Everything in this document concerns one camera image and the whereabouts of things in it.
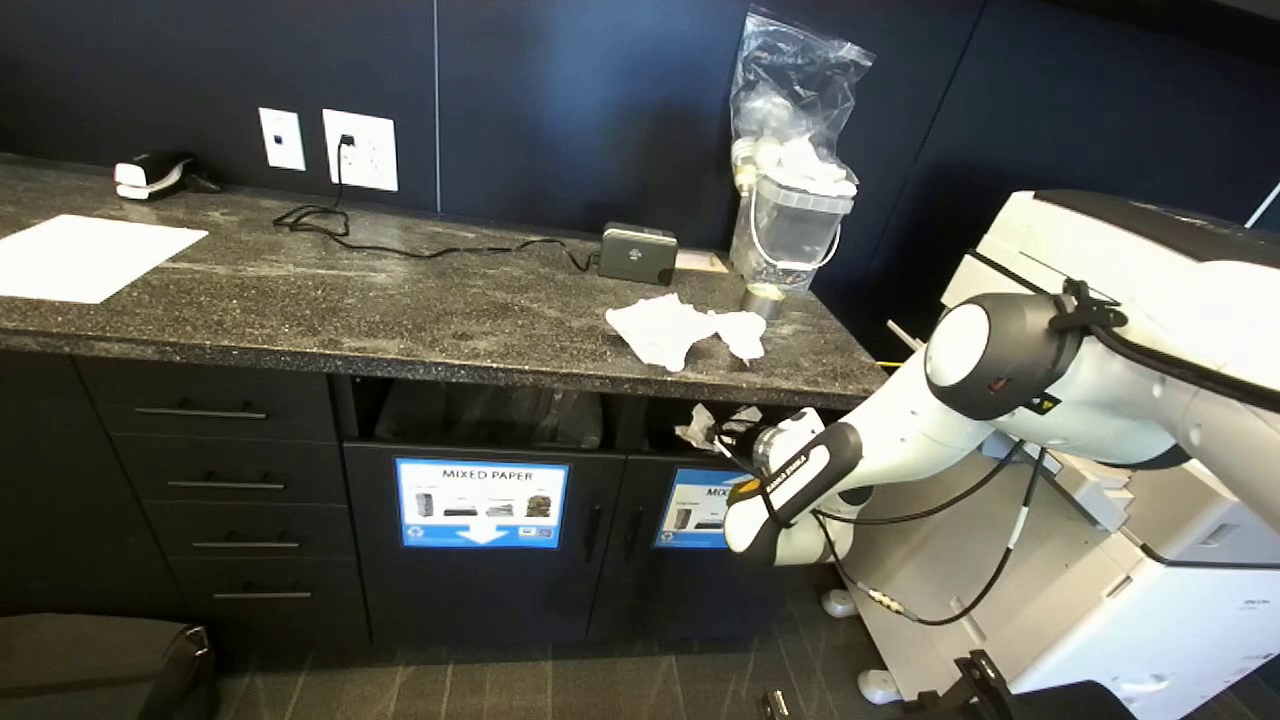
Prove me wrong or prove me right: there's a clear plastic bag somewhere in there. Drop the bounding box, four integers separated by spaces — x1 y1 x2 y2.
727 8 875 205

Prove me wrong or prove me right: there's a black drawer with handle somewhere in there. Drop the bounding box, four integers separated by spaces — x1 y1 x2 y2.
78 354 342 447
135 498 360 575
112 434 351 510
164 565 371 650

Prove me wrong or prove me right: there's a blue mixed paper label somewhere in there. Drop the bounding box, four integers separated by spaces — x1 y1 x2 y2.
392 454 574 552
653 465 752 552

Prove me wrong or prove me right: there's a narrow white wall plate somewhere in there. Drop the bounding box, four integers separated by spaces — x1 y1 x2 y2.
255 105 314 175

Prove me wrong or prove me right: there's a black power adapter box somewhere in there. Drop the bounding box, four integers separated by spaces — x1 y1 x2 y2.
593 221 679 287

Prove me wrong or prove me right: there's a large white office printer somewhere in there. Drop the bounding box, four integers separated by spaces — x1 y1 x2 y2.
820 185 1280 720

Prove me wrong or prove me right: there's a tan flat card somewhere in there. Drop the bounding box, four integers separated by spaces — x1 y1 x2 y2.
671 248 736 280

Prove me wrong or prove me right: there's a large white paper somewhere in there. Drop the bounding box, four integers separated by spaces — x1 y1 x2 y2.
601 292 734 375

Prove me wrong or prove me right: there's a black recycling bin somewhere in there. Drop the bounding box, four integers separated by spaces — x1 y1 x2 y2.
593 451 857 643

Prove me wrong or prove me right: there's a flat white paper sheet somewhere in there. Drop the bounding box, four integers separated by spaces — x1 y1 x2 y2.
0 210 211 306

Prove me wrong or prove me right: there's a black bin cabinet door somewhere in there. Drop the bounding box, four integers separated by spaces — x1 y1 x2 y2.
342 440 628 650

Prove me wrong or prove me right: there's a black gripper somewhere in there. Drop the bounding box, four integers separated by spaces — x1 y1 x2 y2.
699 408 795 487

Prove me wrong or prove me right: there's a medium white paper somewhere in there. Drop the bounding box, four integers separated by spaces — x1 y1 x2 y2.
704 306 772 366

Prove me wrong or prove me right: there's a black unlabelled cabinet door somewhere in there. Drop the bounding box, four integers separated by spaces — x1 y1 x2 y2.
0 348 183 618

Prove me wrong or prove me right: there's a black power cable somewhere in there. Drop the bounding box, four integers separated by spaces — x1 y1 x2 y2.
272 200 606 270

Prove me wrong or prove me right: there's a clear plastic bucket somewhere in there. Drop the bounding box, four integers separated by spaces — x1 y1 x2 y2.
727 165 861 306

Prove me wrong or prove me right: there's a wide white wall outlet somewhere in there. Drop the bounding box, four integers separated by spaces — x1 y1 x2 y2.
322 105 403 195

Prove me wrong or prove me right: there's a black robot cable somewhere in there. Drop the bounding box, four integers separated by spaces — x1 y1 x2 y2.
808 270 1280 631

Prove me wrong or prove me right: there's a black stand clamp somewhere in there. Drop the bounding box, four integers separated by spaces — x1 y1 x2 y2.
916 646 1138 720

